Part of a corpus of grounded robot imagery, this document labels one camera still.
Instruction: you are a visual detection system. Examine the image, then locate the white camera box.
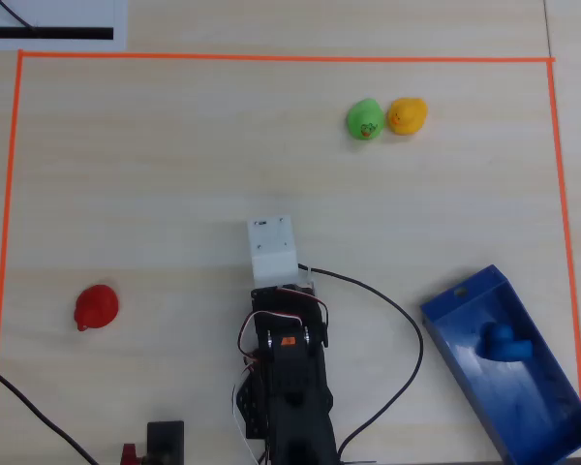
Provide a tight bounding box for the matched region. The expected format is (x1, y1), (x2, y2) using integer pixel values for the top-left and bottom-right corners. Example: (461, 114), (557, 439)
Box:
(246, 215), (300, 295)

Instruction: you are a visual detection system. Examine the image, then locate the black camera cable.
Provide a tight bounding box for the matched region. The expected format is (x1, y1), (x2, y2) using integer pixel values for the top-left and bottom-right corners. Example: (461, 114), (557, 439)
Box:
(297, 263), (425, 461)

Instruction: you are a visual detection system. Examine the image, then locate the yellow rubber duck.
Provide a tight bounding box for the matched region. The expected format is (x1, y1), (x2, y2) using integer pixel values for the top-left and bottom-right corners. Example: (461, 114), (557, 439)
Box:
(385, 97), (429, 137)

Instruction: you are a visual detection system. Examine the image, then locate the red rubber duck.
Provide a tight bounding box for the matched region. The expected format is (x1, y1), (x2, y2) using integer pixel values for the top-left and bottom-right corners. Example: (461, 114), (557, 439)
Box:
(73, 284), (121, 332)

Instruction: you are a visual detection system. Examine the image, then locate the black camera stand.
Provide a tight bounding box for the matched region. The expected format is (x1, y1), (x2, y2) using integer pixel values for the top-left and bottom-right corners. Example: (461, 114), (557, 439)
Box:
(146, 419), (185, 465)

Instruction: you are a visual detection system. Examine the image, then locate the white label black bar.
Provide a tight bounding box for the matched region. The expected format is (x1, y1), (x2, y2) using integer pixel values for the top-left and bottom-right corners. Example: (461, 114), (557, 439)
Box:
(0, 0), (128, 52)

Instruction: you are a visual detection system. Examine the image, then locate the blue plastic box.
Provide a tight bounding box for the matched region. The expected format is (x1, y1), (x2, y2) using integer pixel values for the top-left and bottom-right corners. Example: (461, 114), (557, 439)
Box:
(419, 263), (581, 465)

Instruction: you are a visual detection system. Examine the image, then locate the blue rubber duck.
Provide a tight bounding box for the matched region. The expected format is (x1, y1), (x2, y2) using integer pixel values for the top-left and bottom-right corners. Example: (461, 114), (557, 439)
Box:
(476, 323), (534, 363)

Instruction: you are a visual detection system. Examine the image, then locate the green rubber duck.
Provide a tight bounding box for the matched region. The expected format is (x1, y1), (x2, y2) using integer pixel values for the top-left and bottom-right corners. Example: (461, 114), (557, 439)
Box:
(343, 98), (386, 142)

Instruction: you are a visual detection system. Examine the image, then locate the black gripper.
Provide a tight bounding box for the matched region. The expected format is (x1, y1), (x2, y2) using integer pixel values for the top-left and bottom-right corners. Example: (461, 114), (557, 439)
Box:
(250, 285), (330, 348)

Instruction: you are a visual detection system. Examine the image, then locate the orange tape border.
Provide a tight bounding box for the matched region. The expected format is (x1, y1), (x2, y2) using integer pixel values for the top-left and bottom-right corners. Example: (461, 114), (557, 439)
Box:
(0, 49), (581, 465)

